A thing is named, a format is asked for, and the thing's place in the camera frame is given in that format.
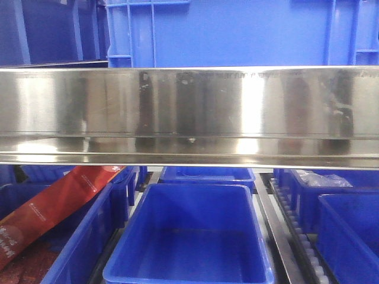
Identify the blue bin right rear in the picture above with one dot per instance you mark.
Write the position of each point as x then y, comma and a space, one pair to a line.
304, 199

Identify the blue bin centre lower shelf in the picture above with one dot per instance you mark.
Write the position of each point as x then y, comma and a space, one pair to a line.
191, 233

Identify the large blue crate upper shelf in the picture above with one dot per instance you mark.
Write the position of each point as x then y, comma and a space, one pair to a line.
242, 33

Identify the blue bin behind centre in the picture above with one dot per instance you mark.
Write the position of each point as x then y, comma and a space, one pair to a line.
209, 175

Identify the blue bin right front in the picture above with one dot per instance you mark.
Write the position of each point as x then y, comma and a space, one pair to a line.
348, 236

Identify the red snack package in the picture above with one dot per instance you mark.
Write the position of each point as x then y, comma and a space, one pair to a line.
51, 206

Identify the clear plastic bag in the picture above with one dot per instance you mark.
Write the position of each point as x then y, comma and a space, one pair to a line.
313, 179

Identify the white roller conveyor track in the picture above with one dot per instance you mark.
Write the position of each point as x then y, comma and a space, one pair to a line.
306, 255

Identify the blue bin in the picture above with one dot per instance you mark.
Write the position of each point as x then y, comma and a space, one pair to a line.
304, 199
348, 236
209, 175

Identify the blue bin shelf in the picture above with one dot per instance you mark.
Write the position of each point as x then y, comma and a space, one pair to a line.
69, 252
191, 233

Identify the blue bin left lower shelf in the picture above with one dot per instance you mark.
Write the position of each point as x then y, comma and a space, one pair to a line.
69, 252

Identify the stainless steel shelf rail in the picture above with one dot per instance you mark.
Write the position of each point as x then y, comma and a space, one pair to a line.
296, 117

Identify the dark blue crate upper left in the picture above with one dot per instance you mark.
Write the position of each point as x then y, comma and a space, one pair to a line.
40, 32

